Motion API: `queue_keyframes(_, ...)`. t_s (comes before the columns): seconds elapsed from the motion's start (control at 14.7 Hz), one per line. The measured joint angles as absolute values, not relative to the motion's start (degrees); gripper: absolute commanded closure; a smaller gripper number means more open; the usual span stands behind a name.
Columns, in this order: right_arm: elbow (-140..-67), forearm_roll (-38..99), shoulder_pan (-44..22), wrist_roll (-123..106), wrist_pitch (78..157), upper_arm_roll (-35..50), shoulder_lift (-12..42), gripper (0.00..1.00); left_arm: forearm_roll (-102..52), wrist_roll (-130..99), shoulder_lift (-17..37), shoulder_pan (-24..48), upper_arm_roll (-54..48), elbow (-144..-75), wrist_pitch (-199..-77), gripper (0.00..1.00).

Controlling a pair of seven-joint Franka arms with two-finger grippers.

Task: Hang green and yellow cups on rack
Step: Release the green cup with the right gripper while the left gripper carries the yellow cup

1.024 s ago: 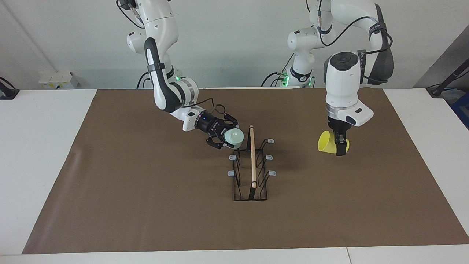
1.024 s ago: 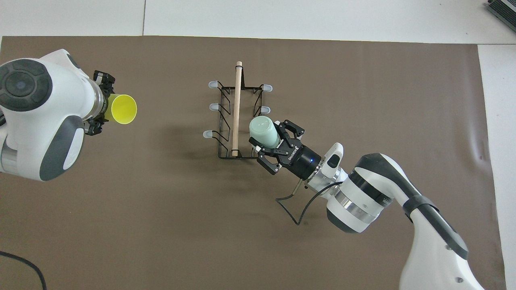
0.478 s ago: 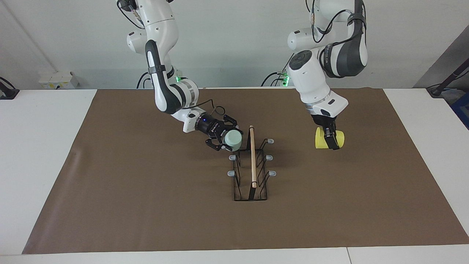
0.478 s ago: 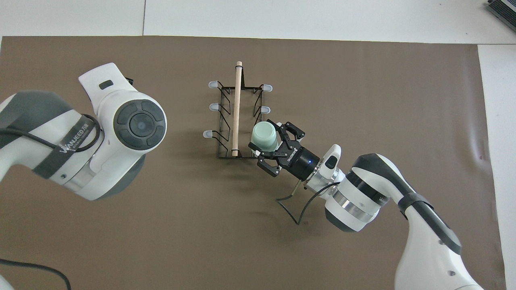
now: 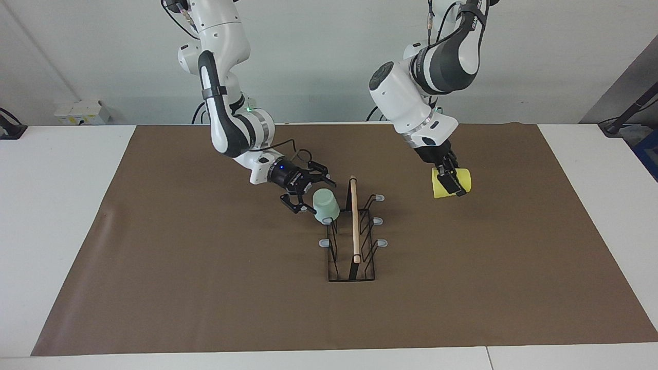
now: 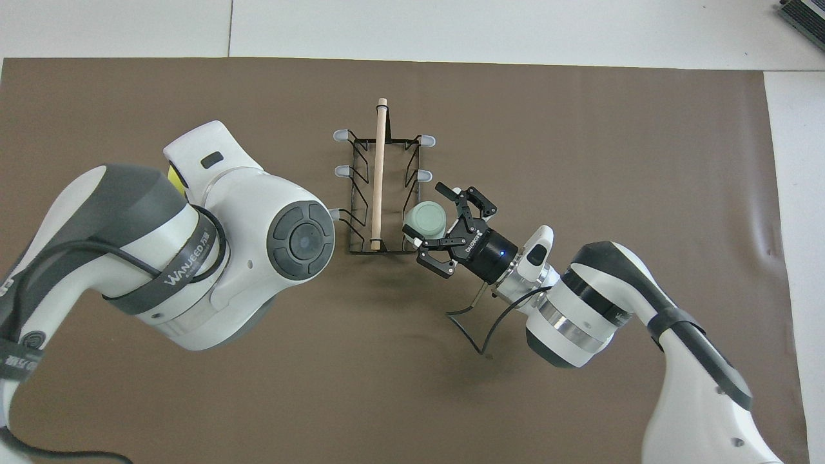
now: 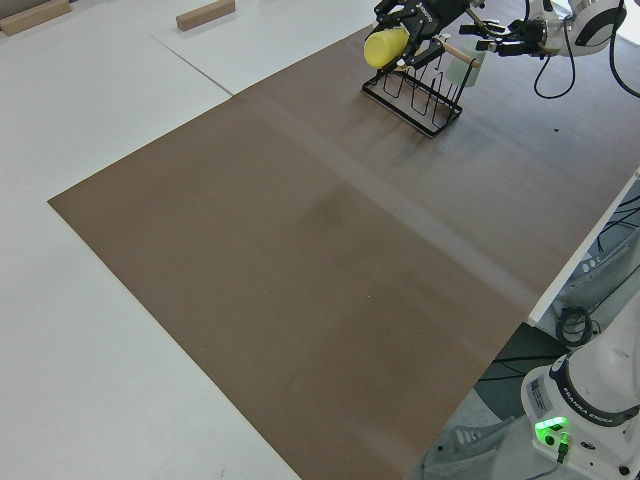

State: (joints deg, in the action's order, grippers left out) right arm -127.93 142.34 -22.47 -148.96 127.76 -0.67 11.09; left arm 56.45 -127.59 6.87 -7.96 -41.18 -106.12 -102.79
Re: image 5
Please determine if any brown paper mat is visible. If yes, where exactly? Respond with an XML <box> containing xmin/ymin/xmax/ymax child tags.
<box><xmin>31</xmin><ymin>122</ymin><xmax>658</xmax><ymax>357</ymax></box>

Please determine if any yellow cup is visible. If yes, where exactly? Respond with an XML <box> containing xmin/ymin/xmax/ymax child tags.
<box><xmin>432</xmin><ymin>168</ymin><xmax>472</xmax><ymax>199</ymax></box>

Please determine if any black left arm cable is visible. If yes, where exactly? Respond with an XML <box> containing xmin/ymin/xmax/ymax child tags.
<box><xmin>426</xmin><ymin>0</ymin><xmax>463</xmax><ymax>47</ymax></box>

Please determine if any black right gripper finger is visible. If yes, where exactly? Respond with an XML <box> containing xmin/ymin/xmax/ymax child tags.
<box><xmin>303</xmin><ymin>161</ymin><xmax>338</xmax><ymax>188</ymax></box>
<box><xmin>280</xmin><ymin>190</ymin><xmax>318</xmax><ymax>215</ymax></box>

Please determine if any white power strip box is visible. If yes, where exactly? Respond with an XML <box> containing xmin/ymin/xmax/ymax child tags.
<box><xmin>54</xmin><ymin>100</ymin><xmax>111</xmax><ymax>125</ymax></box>

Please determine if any blue crate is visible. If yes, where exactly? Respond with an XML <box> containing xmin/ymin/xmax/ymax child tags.
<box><xmin>631</xmin><ymin>128</ymin><xmax>658</xmax><ymax>181</ymax></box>

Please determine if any pale green cup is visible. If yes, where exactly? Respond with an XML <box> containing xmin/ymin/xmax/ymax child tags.
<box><xmin>312</xmin><ymin>188</ymin><xmax>341</xmax><ymax>225</ymax></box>

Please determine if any black stand leg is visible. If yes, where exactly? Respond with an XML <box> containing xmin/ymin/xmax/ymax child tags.
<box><xmin>599</xmin><ymin>82</ymin><xmax>658</xmax><ymax>137</ymax></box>

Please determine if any black wire cup rack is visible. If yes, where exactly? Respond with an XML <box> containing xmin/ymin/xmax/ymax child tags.
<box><xmin>320</xmin><ymin>175</ymin><xmax>388</xmax><ymax>282</ymax></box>

